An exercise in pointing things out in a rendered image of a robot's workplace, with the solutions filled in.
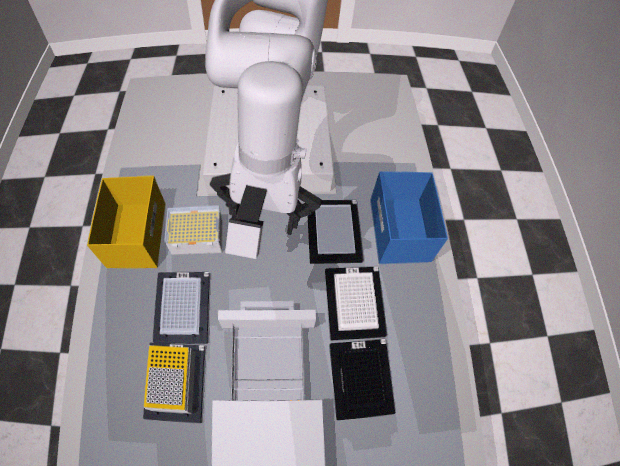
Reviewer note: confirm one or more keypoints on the blue open-top bin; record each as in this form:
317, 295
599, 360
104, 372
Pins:
417, 230

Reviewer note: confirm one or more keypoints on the yellow open-top box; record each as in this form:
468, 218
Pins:
119, 219

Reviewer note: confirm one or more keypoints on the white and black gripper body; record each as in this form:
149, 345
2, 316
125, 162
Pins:
281, 196

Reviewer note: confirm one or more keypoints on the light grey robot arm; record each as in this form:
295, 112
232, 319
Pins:
270, 93

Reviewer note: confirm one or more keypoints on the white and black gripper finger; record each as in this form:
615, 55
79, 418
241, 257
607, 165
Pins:
312, 203
219, 184

